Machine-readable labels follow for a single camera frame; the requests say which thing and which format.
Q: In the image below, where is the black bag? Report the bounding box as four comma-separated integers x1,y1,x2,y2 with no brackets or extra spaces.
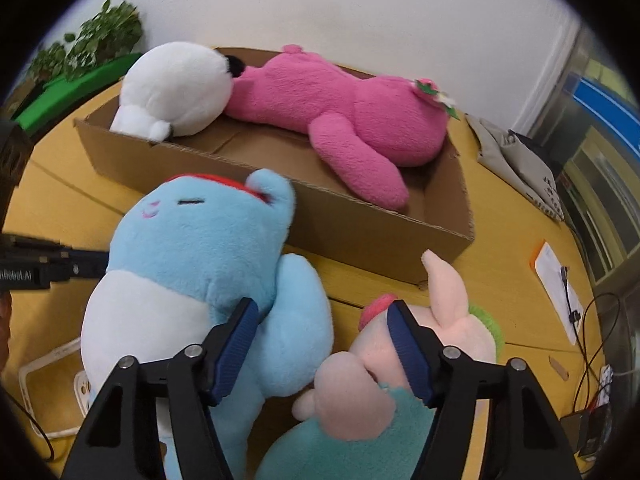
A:
507,130,562,172

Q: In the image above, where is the white plastic frame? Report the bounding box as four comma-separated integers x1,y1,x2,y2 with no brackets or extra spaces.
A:
19,337,96,437

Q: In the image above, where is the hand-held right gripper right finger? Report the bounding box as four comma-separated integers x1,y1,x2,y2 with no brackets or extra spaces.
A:
386,299,583,480

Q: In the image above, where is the potted green plant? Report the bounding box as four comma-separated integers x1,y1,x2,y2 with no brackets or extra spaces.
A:
27,42,70,84
64,0,146,80

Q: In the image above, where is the pink pig plush toy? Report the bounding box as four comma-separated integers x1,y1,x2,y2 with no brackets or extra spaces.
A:
255,249,505,480

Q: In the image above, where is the grey charger block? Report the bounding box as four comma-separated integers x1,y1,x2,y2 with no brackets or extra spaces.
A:
560,405,613,458

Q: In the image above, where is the white packet with orange end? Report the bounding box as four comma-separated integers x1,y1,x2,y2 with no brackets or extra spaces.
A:
529,241,585,346

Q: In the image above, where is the cardboard box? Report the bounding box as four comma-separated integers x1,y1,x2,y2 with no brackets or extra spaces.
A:
74,47,476,288

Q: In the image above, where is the magenta plush bear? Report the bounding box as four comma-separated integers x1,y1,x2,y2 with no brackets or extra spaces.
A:
222,44,460,211

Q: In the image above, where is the blue plush toy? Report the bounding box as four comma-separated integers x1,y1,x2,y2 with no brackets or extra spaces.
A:
80,169,335,480

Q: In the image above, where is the glass door cabinet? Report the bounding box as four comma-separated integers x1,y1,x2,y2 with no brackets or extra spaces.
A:
530,25,640,286

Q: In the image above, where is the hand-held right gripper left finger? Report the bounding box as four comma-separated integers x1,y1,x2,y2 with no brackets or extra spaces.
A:
60,297,261,480

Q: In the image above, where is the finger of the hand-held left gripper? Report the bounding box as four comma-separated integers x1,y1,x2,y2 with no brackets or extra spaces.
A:
50,247,110,281

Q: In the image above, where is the thin black cable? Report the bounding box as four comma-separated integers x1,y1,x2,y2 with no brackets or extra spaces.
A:
0,392,57,462

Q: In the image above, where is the green board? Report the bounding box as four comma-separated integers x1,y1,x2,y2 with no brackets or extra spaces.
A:
12,52,143,136

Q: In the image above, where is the grey printed cloth bag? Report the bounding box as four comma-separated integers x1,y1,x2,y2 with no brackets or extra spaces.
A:
465,115,568,221

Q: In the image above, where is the black adapter cable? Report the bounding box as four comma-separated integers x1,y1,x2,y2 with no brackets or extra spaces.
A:
560,265,582,330

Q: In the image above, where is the white plush toy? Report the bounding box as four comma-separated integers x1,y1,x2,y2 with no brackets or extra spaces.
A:
110,42,246,142

